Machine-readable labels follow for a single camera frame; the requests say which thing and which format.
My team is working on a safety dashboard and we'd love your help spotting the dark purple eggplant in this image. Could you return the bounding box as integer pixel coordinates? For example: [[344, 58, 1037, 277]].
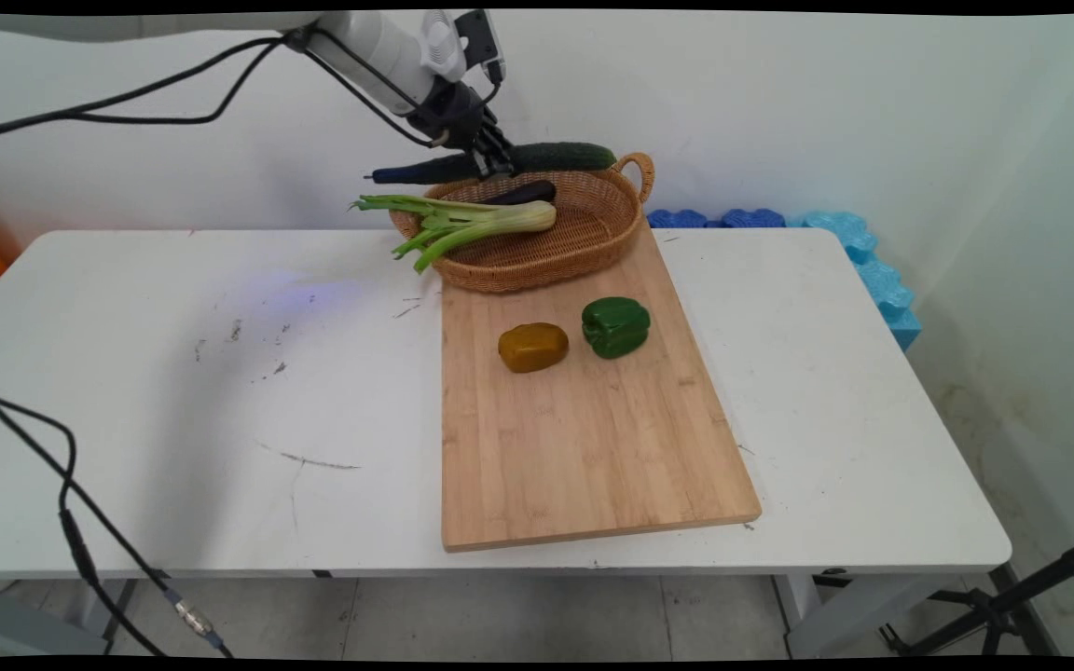
[[478, 180, 558, 208]]

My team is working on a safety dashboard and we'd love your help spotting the black cable with metal connector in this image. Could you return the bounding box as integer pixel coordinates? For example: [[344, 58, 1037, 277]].
[[0, 378, 235, 659]]

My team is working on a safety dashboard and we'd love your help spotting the green bell pepper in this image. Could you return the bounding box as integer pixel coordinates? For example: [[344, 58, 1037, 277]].
[[581, 296, 652, 361]]

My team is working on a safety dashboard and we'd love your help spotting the wooden cutting board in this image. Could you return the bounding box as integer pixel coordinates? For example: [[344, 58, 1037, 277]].
[[440, 220, 764, 554]]

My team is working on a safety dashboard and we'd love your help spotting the light blue foam mat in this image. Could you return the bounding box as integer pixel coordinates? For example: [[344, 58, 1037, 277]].
[[786, 211, 923, 352]]

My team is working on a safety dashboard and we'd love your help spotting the green celery stalk bunch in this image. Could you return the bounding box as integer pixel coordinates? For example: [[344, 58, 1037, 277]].
[[349, 193, 558, 275]]

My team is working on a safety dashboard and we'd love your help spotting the dark green cucumber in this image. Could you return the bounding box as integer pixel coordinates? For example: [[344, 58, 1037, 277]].
[[365, 141, 618, 186]]

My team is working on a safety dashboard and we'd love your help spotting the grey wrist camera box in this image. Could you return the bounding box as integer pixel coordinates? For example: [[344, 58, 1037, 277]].
[[452, 9, 507, 87]]

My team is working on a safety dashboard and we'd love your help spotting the yellow-brown potato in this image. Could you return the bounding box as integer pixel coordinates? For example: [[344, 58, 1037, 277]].
[[497, 322, 571, 375]]

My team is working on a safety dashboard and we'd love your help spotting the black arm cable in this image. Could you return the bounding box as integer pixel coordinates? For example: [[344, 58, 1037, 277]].
[[66, 28, 449, 150], [0, 34, 291, 144]]

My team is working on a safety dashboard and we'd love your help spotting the black tripod stand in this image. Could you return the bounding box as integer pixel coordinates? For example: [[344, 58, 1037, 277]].
[[877, 533, 1074, 658]]

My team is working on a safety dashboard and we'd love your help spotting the white table leg frame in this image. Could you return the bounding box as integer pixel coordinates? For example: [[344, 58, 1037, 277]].
[[773, 568, 999, 659]]

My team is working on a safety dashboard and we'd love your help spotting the grey table leg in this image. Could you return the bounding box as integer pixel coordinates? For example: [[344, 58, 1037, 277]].
[[71, 578, 143, 655]]

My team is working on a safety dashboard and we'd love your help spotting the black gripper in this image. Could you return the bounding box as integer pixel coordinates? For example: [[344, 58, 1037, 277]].
[[405, 78, 520, 181]]

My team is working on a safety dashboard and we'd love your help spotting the woven wicker basket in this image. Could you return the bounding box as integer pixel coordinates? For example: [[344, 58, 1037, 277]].
[[389, 151, 656, 294]]

